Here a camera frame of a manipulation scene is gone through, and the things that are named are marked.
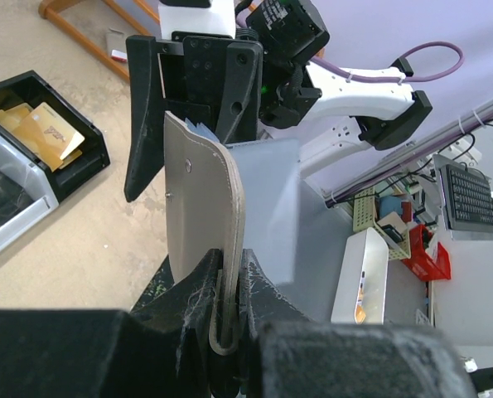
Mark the black bin with gold cards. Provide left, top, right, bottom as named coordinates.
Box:
left=0, top=70, right=110, bottom=202

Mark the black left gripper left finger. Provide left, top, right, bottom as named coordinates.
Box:
left=0, top=250, right=222, bottom=397

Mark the black cards stack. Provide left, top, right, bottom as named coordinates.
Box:
left=0, top=172, right=34, bottom=226

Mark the white middle bin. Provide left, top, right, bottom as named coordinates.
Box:
left=0, top=134, right=59, bottom=252

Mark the black computer keyboard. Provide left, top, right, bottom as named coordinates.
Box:
left=439, top=163, right=493, bottom=233

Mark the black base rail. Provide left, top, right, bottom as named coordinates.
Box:
left=130, top=255, right=178, bottom=321

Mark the cream perforated organizer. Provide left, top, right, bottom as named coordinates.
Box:
left=353, top=187, right=411, bottom=260

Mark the gold cards stack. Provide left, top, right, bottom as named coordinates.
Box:
left=0, top=102, right=85, bottom=172

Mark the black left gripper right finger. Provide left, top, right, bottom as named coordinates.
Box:
left=239, top=250, right=476, bottom=397

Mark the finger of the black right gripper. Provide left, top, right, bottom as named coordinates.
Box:
left=124, top=35, right=165, bottom=202
left=215, top=41, right=259, bottom=143

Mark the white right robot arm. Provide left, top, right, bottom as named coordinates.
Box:
left=124, top=1, right=432, bottom=201

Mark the orange wooden rack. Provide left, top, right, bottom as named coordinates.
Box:
left=37, top=0, right=263, bottom=82

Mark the grey card holder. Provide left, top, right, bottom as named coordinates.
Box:
left=162, top=110, right=301, bottom=357

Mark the white long tray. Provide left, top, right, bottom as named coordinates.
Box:
left=331, top=228, right=389, bottom=324

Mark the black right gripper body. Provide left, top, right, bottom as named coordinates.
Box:
left=157, top=31, right=264, bottom=144

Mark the red plastic basket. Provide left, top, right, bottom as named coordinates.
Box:
left=401, top=225, right=452, bottom=282

